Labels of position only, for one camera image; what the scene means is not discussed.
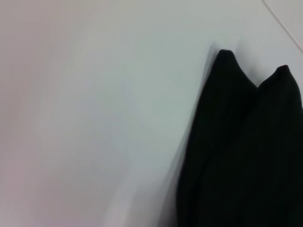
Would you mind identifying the black shirt with FREE print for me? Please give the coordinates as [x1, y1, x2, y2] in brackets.
[176, 49, 303, 227]

